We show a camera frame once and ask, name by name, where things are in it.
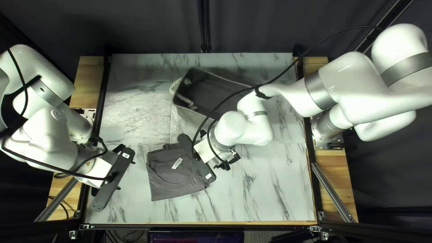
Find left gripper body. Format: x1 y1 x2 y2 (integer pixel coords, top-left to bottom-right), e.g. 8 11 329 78
72 145 113 188

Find laptop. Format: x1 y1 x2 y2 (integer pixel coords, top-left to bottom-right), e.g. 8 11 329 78
147 230 244 243

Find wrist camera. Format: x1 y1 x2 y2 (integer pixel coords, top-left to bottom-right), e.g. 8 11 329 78
90 144 136 212
177 133 217 184

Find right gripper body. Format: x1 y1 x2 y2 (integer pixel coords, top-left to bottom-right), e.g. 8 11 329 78
194 135 236 165

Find grey fabric basket rope handles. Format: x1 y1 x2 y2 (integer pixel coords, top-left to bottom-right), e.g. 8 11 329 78
169 67 258 133

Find black frame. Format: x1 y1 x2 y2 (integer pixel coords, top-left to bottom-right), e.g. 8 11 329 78
34 0 432 242

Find black floor cable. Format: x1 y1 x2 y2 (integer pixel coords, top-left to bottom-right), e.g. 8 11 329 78
48 195 70 221

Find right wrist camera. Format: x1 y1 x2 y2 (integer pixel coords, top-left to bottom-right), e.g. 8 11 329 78
177 133 217 184

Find grey sweatshirt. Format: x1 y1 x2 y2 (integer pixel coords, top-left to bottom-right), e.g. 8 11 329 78
146 143 210 202

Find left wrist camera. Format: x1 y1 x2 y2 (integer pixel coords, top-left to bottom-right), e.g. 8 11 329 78
90 144 136 212

